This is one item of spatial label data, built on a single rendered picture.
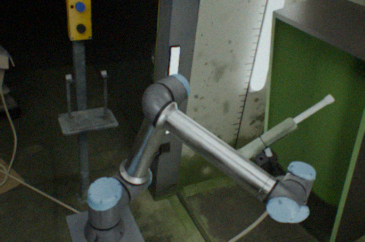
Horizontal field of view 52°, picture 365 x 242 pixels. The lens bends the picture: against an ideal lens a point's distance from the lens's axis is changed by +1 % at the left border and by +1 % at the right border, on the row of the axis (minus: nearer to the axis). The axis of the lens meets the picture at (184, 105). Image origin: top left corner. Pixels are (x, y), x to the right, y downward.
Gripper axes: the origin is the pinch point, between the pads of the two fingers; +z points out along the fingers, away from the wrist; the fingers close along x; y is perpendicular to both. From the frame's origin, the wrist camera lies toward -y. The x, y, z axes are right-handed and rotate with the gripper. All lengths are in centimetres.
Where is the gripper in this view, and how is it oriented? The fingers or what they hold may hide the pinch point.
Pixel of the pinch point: (259, 149)
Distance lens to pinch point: 164.6
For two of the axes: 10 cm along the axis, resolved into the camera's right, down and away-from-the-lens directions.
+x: 7.8, -5.9, -2.1
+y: 6.1, 6.3, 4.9
